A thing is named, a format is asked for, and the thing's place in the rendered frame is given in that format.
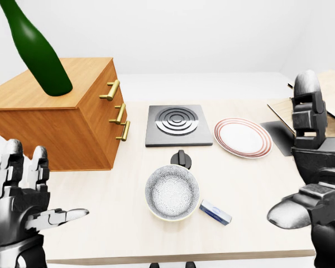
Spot round black knob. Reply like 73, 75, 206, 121
170, 149, 193, 170

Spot grey patterned bowl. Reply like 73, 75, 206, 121
144, 164, 201, 223

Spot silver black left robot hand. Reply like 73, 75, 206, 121
0, 138, 90, 248

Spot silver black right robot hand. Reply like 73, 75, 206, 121
266, 69, 335, 231

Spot white plate with red rings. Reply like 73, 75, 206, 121
213, 117, 274, 159

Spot wooden cabinet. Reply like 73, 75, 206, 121
0, 57, 131, 172

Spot brass drawer handle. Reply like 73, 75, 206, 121
99, 79, 121, 102
115, 120, 131, 142
108, 103, 127, 126

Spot green wine bottle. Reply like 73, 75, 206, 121
0, 0, 74, 97

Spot wooden cabinet drawer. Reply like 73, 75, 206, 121
99, 102, 128, 170
88, 80, 124, 150
75, 60, 119, 130

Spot flat dark stove plate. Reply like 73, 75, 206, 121
145, 104, 214, 148

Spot small blue and white box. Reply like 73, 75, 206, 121
199, 198, 233, 227

